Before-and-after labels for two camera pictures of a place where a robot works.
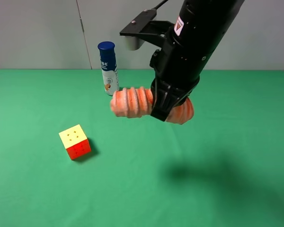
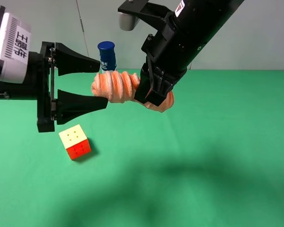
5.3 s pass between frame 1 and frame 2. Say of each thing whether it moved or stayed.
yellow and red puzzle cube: stayed
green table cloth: stayed
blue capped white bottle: stayed
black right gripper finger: moved
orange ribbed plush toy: moved
